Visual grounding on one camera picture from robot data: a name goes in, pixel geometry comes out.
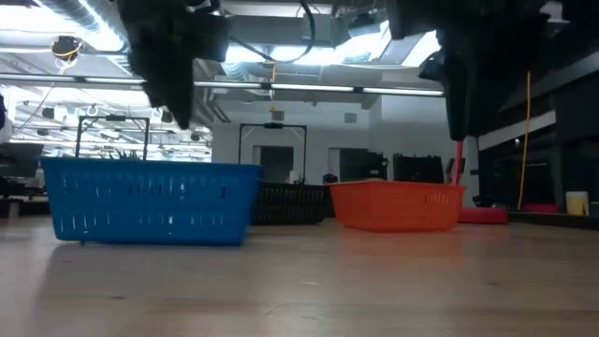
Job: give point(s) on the flat red object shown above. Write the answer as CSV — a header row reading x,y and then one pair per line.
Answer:
x,y
540,208

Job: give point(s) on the red round lamp base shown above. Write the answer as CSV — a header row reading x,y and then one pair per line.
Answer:
x,y
482,215

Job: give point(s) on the orange plastic slotted basket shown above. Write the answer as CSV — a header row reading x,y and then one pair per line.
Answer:
x,y
398,206

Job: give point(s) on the black metal rig frame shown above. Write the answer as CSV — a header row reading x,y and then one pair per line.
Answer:
x,y
273,126

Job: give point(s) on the black plastic slotted basket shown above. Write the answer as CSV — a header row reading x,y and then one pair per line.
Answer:
x,y
290,203

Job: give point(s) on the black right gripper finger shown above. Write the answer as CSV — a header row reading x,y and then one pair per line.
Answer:
x,y
458,103

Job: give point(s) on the black screen panel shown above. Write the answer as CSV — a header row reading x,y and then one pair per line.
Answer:
x,y
418,168

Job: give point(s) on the yellow white container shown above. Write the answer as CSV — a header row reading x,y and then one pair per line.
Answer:
x,y
577,203

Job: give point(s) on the long ceiling light tube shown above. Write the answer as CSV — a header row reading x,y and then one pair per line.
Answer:
x,y
309,87

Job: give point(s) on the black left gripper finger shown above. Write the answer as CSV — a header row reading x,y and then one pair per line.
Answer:
x,y
150,84
180,93

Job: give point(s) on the blue plastic slotted basket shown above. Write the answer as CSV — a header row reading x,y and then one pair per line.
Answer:
x,y
150,201

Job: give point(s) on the black monitor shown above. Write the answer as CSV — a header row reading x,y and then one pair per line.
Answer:
x,y
18,159

